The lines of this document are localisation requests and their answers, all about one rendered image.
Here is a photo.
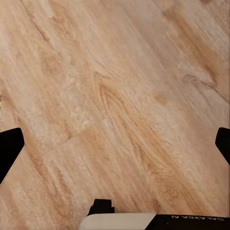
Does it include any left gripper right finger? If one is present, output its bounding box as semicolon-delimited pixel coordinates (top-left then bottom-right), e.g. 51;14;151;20
216;127;230;165

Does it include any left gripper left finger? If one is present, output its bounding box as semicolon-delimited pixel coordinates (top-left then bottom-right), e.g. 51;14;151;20
0;127;24;184

